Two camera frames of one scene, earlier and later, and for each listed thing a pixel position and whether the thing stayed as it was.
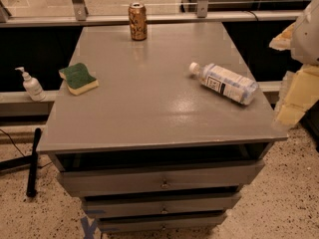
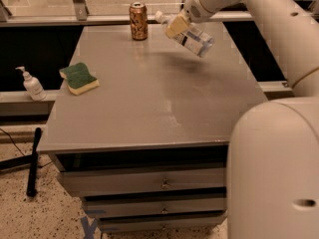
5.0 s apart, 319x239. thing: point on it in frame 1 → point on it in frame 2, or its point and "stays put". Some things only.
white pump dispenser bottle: (32, 86) stays put
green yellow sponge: (78, 79) stays put
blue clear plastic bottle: (226, 82) → (190, 39)
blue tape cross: (88, 229) stays put
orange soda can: (137, 15) stays put
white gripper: (307, 37) → (192, 8)
